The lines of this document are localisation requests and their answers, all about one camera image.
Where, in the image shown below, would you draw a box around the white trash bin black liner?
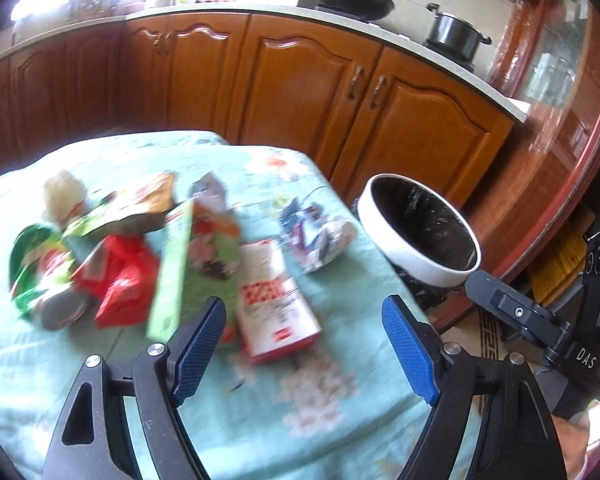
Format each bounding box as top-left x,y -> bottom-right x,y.
352,173 -> 482,321

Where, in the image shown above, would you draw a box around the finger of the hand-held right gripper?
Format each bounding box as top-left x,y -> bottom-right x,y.
464,270 -> 577,362

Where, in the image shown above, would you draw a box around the blue white wrapper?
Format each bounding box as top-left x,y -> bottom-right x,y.
279,202 -> 357,274

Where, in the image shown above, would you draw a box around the tissue ball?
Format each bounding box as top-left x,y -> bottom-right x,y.
42,170 -> 89,222

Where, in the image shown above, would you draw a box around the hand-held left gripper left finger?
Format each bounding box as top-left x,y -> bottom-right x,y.
42,296 -> 227,480

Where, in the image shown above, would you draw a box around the red snack packet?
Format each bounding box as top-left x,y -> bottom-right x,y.
74,234 -> 161,331

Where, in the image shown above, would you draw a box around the wooden lower kitchen cabinets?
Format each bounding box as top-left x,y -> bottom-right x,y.
0,12 -> 516,211

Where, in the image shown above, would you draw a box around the dark steel cooking pot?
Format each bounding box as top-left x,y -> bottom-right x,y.
425,3 -> 493,61

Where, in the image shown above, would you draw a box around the long green box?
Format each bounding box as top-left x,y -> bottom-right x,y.
146,200 -> 196,342

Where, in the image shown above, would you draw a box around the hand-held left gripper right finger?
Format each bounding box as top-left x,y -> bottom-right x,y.
382,294 -> 569,480

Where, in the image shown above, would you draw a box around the white and red carton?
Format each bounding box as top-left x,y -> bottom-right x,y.
236,240 -> 323,366

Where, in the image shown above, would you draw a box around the person's right hand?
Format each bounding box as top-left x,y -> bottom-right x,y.
554,402 -> 600,480

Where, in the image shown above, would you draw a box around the colourful cartoon box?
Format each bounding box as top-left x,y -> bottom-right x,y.
186,171 -> 242,282

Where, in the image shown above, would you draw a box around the yellow green snack bag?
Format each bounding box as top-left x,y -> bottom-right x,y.
61,171 -> 177,237

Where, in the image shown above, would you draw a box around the yellow broom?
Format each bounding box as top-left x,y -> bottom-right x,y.
525,204 -> 597,307

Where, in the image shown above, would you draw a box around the red framed glass door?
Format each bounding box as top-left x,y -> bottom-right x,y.
430,0 -> 600,331

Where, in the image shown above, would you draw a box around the teal floral tablecloth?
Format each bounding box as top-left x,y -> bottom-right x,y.
0,130 -> 482,480

